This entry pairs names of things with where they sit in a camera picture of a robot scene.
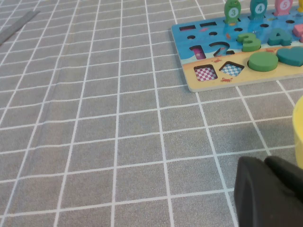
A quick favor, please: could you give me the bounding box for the grey checked tablecloth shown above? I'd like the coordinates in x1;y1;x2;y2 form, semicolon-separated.
0;0;303;227

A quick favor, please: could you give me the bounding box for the teal fish piece number 4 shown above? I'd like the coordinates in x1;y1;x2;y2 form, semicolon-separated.
249;0;268;21

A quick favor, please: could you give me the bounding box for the teal heart piece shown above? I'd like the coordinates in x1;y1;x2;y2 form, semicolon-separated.
276;46;303;67

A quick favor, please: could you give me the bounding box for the grey metal strip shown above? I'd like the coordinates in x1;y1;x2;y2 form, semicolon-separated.
0;10;41;45

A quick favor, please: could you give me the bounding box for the green circle piece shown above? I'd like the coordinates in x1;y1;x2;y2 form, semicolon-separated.
248;52;279;73

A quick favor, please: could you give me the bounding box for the pink wooden numeral 5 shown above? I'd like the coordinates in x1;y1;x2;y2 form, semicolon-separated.
292;23;303;43

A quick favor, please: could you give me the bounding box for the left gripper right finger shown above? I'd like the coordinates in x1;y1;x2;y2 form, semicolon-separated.
264;155;303;204

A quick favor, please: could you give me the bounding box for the pink fish piece number 5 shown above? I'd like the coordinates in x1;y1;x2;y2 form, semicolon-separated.
274;0;294;17

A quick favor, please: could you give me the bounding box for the teal wooden numeral 4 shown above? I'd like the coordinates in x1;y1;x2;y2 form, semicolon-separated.
267;27;292;46

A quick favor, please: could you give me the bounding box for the wooden number shape puzzle board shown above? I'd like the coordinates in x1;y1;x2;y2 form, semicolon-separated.
170;9;303;93

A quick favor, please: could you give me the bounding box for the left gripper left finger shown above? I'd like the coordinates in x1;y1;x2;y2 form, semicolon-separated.
233;156;303;227

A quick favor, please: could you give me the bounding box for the green fish piece number 3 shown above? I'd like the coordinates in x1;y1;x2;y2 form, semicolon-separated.
223;0;241;26

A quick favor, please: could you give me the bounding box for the green wooden numeral 3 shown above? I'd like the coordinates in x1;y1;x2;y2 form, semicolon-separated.
236;32;261;52

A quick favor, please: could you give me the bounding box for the yellow plastic bowl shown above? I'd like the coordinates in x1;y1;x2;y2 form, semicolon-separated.
292;96;303;170

